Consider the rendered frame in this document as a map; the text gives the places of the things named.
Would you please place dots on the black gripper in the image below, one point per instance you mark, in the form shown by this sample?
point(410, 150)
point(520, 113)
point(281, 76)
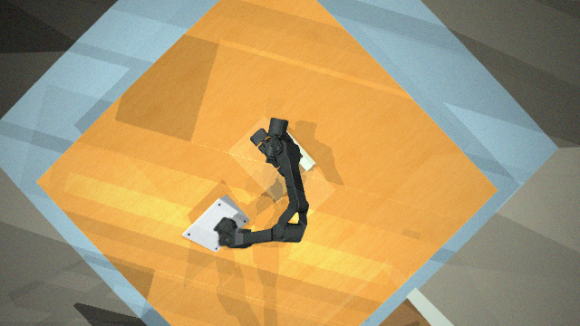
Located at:
point(259, 137)

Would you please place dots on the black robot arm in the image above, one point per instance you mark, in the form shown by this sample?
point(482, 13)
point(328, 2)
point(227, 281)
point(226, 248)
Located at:
point(283, 150)

